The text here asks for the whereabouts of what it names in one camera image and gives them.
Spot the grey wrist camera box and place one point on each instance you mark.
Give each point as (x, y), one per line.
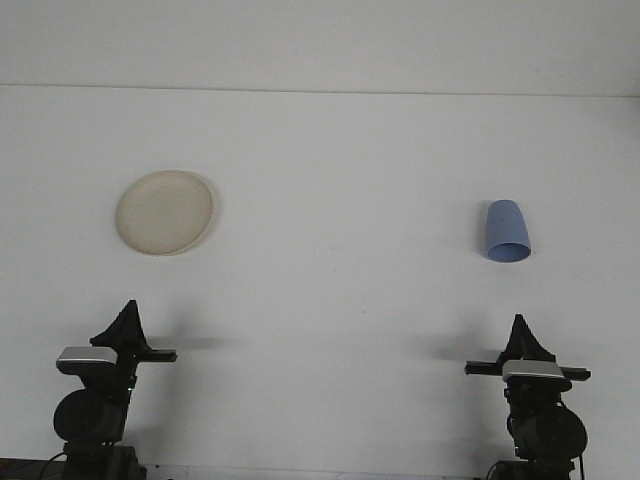
(85, 357)
(532, 370)

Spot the pale round plate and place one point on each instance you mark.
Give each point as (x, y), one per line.
(165, 215)

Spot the pale blue cup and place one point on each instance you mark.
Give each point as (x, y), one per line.
(505, 225)

